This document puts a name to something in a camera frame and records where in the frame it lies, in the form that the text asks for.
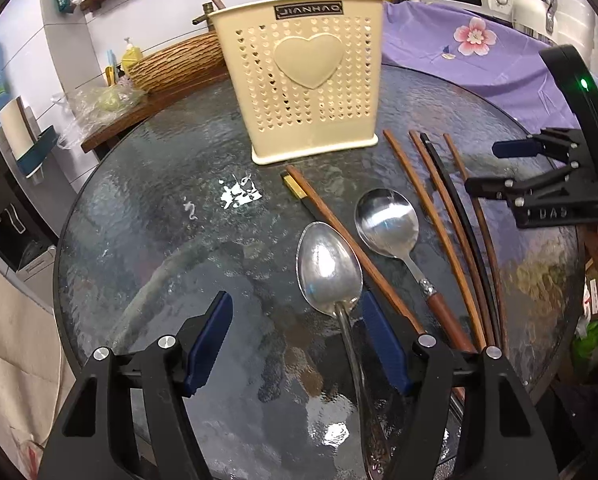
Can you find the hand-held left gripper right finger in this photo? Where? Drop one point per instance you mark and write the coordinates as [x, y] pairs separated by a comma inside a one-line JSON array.
[[384, 340]]

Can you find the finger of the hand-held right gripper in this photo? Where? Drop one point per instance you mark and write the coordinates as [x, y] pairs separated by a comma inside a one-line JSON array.
[[514, 148], [489, 186]]

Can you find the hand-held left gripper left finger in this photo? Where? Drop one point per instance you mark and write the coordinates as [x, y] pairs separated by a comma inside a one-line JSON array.
[[209, 340]]

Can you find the brown wooden chopstick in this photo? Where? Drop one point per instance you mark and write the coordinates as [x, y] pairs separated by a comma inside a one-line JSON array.
[[391, 140], [416, 141], [449, 142], [331, 217]]

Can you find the plain black chopstick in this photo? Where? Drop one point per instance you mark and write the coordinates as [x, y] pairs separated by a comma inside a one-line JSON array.
[[427, 142]]

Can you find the large all-steel spoon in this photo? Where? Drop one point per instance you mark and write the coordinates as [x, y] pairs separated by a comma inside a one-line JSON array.
[[329, 270]]

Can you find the black chopstick with gold band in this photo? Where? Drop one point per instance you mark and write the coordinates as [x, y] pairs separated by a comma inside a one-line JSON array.
[[291, 186]]

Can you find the cream perforated utensil holder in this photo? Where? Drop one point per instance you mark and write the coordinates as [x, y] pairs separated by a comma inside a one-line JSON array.
[[299, 110]]

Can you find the purple floral cloth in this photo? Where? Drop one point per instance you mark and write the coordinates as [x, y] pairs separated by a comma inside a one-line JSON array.
[[479, 80]]

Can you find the white electric kettle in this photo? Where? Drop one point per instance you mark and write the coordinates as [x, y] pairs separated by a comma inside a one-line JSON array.
[[529, 7]]

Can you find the red and green bag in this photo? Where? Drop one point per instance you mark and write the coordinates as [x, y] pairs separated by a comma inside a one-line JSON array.
[[596, 330]]

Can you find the beige cloth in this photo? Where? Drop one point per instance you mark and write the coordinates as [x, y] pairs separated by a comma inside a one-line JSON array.
[[14, 360]]

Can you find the dark wooden washstand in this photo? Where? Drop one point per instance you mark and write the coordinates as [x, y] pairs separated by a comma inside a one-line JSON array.
[[129, 127]]

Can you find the water dispenser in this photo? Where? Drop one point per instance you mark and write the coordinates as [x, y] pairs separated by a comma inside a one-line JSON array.
[[4, 220]]

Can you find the green cup holder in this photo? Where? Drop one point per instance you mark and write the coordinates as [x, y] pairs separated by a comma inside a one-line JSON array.
[[36, 152]]

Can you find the clear plastic bag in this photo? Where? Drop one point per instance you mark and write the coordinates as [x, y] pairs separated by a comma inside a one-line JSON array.
[[86, 110]]

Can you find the woven-look wash basin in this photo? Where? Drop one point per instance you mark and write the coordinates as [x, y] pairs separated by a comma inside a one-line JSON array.
[[179, 62]]

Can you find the stack of paper cups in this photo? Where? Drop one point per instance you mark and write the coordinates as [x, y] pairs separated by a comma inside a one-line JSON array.
[[15, 125]]

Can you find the yellow soap pump bottle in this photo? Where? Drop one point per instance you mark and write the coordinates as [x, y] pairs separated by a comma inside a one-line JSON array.
[[131, 60]]

